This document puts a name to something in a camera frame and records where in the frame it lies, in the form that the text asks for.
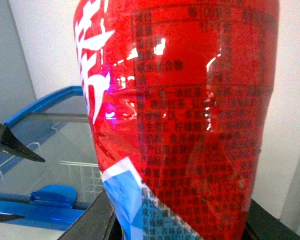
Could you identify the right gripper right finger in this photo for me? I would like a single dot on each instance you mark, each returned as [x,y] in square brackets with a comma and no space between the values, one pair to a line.
[261,225]

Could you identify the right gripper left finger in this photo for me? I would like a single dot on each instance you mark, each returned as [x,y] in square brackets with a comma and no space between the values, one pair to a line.
[98,222]

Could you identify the blue lid handle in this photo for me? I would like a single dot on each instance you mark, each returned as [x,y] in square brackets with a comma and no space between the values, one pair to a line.
[59,196]

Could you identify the red iced tea bottle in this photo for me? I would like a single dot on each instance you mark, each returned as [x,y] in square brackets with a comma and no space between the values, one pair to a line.
[177,93]

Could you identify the blue framed glass freezer lid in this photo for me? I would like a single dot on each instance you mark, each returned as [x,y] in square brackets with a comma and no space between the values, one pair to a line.
[56,128]

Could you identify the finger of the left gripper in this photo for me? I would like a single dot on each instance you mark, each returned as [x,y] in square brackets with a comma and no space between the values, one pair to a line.
[10,217]
[11,145]

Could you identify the white wire freezer basket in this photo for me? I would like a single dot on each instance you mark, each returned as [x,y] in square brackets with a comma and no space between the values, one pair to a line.
[85,178]

